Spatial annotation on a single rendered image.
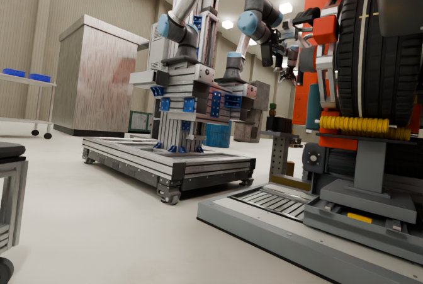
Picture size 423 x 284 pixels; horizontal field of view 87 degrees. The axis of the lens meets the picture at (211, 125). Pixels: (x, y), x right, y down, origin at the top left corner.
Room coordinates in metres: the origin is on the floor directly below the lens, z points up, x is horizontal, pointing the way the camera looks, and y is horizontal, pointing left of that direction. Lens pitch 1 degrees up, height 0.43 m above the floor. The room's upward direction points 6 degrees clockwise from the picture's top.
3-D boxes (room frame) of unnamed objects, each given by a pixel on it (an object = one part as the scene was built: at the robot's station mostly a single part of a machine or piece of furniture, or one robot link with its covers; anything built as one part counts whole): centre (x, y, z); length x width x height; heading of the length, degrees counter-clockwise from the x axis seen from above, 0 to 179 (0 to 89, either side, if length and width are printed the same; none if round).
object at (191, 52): (1.40, 0.20, 0.87); 0.15 x 0.15 x 0.10
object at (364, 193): (0.99, -0.73, 0.32); 0.40 x 0.30 x 0.28; 141
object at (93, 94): (5.07, 2.68, 1.11); 1.79 x 1.33 x 2.22; 47
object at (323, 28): (0.85, -0.40, 0.85); 0.09 x 0.08 x 0.07; 141
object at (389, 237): (0.96, -0.70, 0.13); 0.50 x 0.36 x 0.10; 141
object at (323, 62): (1.10, -0.59, 0.85); 0.54 x 0.07 x 0.54; 141
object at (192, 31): (1.39, 0.21, 0.98); 0.13 x 0.12 x 0.14; 135
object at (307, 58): (1.15, -0.54, 0.85); 0.21 x 0.14 x 0.14; 51
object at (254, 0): (0.90, -0.13, 0.95); 0.11 x 0.08 x 0.11; 135
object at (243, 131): (9.23, -1.49, 1.32); 1.43 x 1.19 x 2.64; 136
